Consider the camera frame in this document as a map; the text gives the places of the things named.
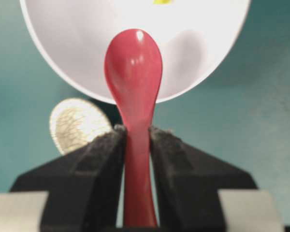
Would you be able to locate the yellow hexagonal prism block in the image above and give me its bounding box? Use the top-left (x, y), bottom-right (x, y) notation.
top-left (153, 0), bottom-right (173, 4)

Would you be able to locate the white ceramic bowl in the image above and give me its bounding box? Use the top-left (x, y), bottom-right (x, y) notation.
top-left (20, 0), bottom-right (251, 103)

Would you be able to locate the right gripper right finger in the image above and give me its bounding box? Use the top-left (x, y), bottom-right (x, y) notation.
top-left (149, 126), bottom-right (258, 232)

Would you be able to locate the speckled ceramic spoon rest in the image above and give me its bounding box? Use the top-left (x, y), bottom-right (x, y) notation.
top-left (49, 98), bottom-right (113, 155)

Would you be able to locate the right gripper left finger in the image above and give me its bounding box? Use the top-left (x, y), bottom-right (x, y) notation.
top-left (10, 125), bottom-right (126, 232)

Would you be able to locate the red plastic soup spoon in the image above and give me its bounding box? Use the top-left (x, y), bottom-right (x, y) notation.
top-left (104, 29), bottom-right (162, 227)

